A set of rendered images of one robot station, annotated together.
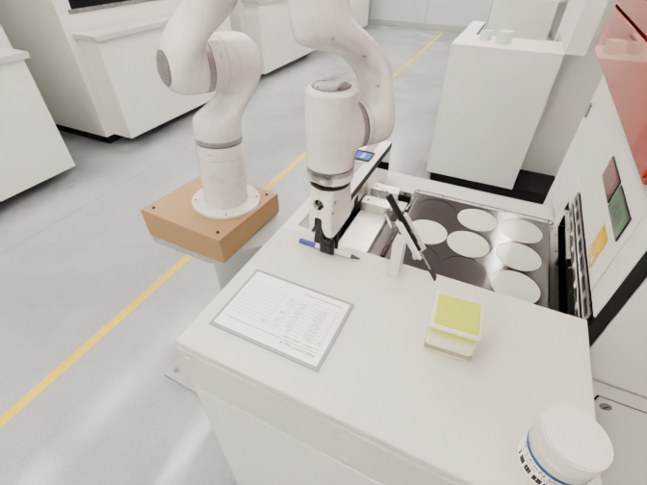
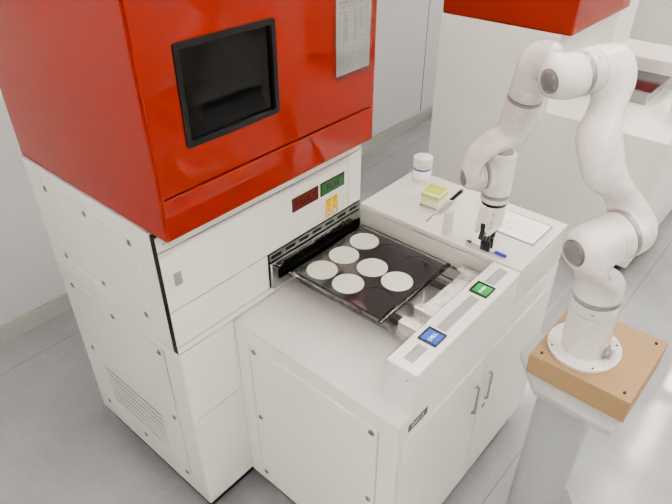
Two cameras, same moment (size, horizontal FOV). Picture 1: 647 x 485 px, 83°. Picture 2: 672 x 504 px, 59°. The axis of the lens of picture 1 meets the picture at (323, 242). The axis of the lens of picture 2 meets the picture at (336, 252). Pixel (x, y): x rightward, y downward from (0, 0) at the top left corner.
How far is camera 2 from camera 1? 226 cm
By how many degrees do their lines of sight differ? 103
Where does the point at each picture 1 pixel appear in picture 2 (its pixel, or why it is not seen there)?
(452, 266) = (394, 256)
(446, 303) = (438, 192)
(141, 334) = not seen: outside the picture
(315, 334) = not seen: hidden behind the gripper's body
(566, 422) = (424, 158)
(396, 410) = (466, 194)
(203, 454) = not seen: hidden behind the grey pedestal
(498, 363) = (416, 198)
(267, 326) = (521, 221)
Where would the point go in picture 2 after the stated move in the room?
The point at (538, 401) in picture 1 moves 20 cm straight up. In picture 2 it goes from (409, 188) to (413, 138)
